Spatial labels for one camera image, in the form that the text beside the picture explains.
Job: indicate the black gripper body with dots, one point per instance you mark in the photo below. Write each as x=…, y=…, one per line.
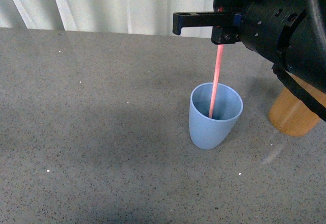
x=263, y=26

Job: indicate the bamboo chopstick holder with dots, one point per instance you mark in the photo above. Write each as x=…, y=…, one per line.
x=290, y=116

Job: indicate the pink chopstick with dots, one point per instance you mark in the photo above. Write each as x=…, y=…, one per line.
x=219, y=57

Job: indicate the white curtain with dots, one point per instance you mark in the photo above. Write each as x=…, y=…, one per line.
x=148, y=17

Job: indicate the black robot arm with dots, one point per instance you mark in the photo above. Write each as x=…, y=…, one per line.
x=303, y=57

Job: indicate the black gripper finger side view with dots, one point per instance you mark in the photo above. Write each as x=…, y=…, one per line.
x=201, y=19

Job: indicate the light blue plastic cup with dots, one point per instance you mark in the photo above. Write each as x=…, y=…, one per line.
x=205, y=132

